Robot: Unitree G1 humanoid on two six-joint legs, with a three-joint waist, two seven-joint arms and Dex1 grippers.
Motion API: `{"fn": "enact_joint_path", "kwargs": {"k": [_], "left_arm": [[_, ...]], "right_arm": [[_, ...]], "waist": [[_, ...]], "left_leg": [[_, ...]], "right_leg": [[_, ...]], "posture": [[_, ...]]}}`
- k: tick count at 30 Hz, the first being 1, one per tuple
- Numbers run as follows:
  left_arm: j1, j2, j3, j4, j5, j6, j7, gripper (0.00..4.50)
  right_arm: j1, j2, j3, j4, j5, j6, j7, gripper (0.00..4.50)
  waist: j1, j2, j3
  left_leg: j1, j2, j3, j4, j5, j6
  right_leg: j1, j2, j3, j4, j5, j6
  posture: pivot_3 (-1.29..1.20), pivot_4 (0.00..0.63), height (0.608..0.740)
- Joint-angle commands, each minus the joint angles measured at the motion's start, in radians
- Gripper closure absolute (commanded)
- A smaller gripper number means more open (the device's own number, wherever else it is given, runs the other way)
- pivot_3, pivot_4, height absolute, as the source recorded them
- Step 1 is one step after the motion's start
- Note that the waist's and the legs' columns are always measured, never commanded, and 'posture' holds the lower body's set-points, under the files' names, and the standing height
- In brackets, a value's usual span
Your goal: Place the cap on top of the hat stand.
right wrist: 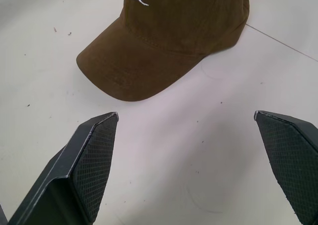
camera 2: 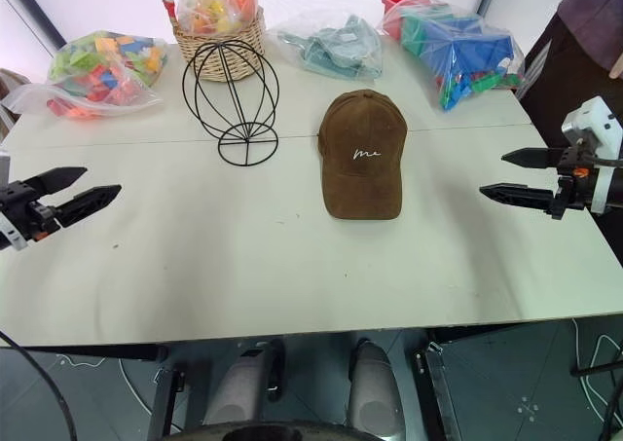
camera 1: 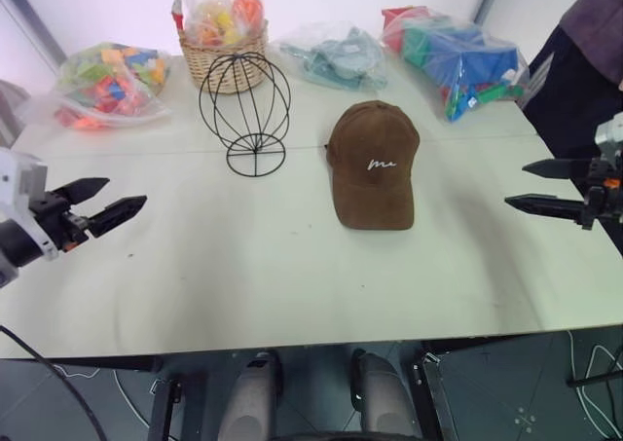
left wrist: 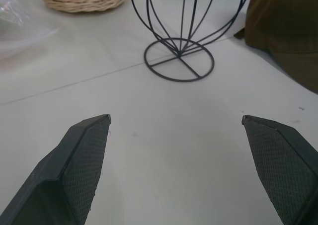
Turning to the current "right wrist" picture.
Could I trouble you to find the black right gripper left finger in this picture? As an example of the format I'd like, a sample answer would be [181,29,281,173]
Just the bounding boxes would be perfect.
[6,111,119,225]

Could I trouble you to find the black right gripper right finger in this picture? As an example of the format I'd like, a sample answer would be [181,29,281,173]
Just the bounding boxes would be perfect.
[253,110,318,225]

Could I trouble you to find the brown baseball cap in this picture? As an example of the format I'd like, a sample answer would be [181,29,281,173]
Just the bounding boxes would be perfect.
[76,0,250,102]

